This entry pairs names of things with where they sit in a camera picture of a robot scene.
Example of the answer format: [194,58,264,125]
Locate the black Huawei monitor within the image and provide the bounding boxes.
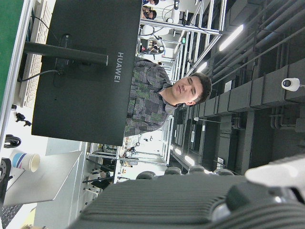
[18,0,143,146]

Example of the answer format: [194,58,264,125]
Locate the white security camera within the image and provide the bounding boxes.
[281,77,305,92]

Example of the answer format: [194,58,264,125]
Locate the white keyboard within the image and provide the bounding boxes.
[19,0,52,108]

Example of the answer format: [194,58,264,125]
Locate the man in patterned shirt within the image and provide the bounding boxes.
[124,57,213,138]

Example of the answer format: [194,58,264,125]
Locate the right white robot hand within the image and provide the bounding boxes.
[69,154,305,229]

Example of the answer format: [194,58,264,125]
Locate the coiled black cable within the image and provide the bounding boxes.
[3,134,22,148]

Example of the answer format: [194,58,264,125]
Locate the white paper cup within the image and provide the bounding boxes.
[9,150,41,173]

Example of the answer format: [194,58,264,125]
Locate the black cable connectors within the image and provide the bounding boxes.
[15,111,32,127]

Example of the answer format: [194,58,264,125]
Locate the silver laptop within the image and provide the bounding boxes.
[0,150,84,227]

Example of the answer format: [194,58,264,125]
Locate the background aluminium workcell frame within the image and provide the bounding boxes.
[139,0,224,79]

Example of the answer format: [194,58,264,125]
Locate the green conveyor belt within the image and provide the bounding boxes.
[0,0,36,144]

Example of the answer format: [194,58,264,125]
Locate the black metal bracket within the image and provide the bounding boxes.
[0,157,13,203]

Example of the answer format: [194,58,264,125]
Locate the long ceiling light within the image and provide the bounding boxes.
[218,23,244,52]

